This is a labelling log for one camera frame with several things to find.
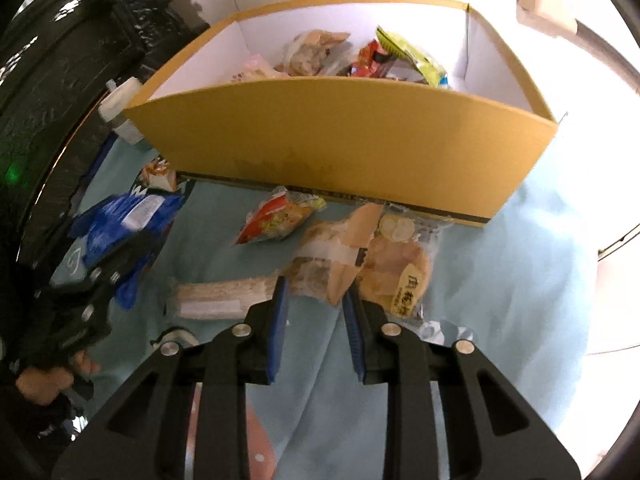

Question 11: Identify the yellow-green snack packet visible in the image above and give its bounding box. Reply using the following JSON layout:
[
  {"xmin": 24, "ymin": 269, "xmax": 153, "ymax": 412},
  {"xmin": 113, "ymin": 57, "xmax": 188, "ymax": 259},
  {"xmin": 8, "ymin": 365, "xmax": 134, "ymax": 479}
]
[{"xmin": 375, "ymin": 25, "xmax": 451, "ymax": 88}]

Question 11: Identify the light blue printed cloth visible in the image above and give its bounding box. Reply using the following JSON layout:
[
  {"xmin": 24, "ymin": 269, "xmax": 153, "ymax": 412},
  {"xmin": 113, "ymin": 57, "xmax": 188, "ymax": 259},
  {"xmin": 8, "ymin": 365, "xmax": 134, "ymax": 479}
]
[{"xmin": 50, "ymin": 135, "xmax": 608, "ymax": 480}]

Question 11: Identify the red orange snack packet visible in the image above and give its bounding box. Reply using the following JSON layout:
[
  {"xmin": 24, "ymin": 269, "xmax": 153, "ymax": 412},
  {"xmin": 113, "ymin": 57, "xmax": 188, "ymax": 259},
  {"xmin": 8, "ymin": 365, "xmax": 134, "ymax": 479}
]
[{"xmin": 235, "ymin": 187, "xmax": 327, "ymax": 246}]

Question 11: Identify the black textured furniture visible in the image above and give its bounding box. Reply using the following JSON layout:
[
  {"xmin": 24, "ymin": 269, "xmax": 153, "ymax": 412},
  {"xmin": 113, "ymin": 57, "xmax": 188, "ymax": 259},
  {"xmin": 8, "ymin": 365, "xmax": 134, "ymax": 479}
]
[{"xmin": 0, "ymin": 0, "xmax": 211, "ymax": 281}]

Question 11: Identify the clear brown bread packet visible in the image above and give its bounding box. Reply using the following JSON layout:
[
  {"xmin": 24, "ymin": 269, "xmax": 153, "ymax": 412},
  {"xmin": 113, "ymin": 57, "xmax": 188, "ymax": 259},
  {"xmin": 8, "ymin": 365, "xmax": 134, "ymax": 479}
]
[{"xmin": 282, "ymin": 202, "xmax": 386, "ymax": 306}]

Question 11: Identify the round yellow pastry packet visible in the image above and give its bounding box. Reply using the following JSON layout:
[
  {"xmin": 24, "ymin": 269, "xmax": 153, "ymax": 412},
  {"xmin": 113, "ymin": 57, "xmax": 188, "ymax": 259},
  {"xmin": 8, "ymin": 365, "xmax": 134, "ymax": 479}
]
[{"xmin": 357, "ymin": 212, "xmax": 476, "ymax": 346}]

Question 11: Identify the red black-striped snack packet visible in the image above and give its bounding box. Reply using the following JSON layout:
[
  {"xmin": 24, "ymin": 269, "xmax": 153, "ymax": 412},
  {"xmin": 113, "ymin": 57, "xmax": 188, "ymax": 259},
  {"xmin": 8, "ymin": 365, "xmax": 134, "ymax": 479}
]
[{"xmin": 347, "ymin": 40, "xmax": 401, "ymax": 78}]

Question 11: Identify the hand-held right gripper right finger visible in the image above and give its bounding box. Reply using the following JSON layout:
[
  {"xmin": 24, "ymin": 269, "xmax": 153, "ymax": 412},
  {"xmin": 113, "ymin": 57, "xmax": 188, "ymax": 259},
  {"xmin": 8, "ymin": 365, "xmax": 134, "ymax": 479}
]
[{"xmin": 341, "ymin": 287, "xmax": 583, "ymax": 480}]

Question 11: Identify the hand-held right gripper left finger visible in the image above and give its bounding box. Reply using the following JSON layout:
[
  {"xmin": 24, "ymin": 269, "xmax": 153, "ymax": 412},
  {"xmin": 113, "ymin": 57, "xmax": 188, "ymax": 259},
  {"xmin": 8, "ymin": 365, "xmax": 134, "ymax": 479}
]
[{"xmin": 52, "ymin": 276, "xmax": 291, "ymax": 480}]

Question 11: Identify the person's left hand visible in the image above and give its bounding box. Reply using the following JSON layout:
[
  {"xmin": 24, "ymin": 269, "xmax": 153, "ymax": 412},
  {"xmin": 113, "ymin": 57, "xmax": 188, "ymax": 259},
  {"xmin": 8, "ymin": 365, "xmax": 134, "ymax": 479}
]
[{"xmin": 15, "ymin": 350, "xmax": 101, "ymax": 406}]

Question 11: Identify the long clear cracker packet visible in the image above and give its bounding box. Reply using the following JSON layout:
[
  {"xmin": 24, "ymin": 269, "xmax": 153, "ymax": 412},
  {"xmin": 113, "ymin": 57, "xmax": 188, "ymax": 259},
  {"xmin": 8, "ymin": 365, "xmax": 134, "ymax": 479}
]
[{"xmin": 167, "ymin": 275, "xmax": 281, "ymax": 321}]

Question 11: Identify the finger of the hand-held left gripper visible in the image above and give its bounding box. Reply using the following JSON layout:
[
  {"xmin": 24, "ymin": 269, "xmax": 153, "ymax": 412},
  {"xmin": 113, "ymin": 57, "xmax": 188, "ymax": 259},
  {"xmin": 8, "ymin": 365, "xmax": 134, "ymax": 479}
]
[
  {"xmin": 82, "ymin": 232, "xmax": 163, "ymax": 286},
  {"xmin": 65, "ymin": 290, "xmax": 116, "ymax": 346}
]

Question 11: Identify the clear lumpy snack packet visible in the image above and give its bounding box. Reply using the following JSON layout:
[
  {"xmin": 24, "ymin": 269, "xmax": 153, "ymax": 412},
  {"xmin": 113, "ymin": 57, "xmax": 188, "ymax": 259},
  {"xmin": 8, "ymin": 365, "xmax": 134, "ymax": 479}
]
[{"xmin": 277, "ymin": 30, "xmax": 351, "ymax": 77}]

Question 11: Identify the small orange snack packet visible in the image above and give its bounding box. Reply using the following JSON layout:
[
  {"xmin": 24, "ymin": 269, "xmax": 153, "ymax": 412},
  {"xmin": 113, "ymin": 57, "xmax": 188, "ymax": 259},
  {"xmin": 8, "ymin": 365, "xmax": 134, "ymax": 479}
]
[{"xmin": 137, "ymin": 157, "xmax": 181, "ymax": 193}]

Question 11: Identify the yellow cardboard box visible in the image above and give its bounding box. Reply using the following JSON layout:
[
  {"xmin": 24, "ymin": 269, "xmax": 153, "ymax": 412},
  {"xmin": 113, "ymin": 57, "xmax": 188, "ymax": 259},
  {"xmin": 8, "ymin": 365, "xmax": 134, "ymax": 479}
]
[{"xmin": 122, "ymin": 0, "xmax": 571, "ymax": 228}]

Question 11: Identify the blue cookie packet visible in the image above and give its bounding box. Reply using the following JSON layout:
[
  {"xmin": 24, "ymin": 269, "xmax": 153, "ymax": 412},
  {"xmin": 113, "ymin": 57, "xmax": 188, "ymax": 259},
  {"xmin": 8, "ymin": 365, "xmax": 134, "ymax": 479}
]
[{"xmin": 70, "ymin": 192, "xmax": 188, "ymax": 311}]

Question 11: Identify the white lidded container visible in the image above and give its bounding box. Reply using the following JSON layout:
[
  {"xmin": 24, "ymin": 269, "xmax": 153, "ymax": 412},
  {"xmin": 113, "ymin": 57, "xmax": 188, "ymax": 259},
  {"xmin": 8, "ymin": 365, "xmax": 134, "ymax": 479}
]
[{"xmin": 97, "ymin": 77, "xmax": 148, "ymax": 143}]

